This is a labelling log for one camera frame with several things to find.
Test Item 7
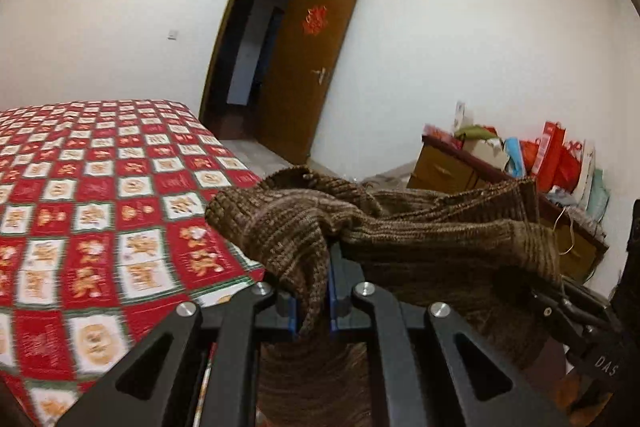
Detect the wooden cabinet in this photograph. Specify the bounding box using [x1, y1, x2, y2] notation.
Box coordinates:
[407, 134, 611, 283]

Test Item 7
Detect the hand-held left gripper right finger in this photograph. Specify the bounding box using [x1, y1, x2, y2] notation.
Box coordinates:
[327, 247, 571, 427]

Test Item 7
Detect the blue bag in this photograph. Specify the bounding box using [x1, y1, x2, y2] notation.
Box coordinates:
[502, 137, 526, 178]

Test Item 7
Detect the dark wooden door frame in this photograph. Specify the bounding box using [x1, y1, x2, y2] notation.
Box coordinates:
[198, 0, 313, 142]

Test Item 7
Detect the brown knit sweater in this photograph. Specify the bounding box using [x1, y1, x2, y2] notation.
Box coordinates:
[205, 166, 563, 427]

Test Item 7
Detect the red gift bag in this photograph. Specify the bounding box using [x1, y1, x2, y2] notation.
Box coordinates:
[530, 121, 583, 192]

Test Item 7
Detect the teal paper bag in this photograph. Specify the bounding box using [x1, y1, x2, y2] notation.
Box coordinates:
[587, 169, 611, 218]

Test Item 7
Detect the cardboard box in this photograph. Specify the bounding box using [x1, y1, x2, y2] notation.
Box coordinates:
[460, 137, 511, 172]

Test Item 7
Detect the brown wooden door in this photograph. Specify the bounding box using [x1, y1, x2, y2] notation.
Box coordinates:
[257, 0, 362, 165]

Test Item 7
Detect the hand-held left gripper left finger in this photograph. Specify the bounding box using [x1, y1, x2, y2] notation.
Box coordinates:
[52, 282, 301, 427]

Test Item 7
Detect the red flat box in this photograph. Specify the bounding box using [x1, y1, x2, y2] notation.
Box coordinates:
[424, 123, 463, 148]

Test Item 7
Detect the red door decoration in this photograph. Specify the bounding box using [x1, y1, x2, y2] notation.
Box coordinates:
[301, 6, 328, 35]

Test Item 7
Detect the green cloth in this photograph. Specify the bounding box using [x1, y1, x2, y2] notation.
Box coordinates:
[454, 124, 498, 142]

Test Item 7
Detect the white paper bag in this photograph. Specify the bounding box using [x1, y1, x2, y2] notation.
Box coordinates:
[572, 147, 597, 204]

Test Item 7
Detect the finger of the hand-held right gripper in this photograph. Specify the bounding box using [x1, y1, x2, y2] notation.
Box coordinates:
[525, 284, 610, 349]

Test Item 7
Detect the red printed blanket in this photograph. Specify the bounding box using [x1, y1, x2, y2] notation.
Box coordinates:
[0, 99, 266, 425]

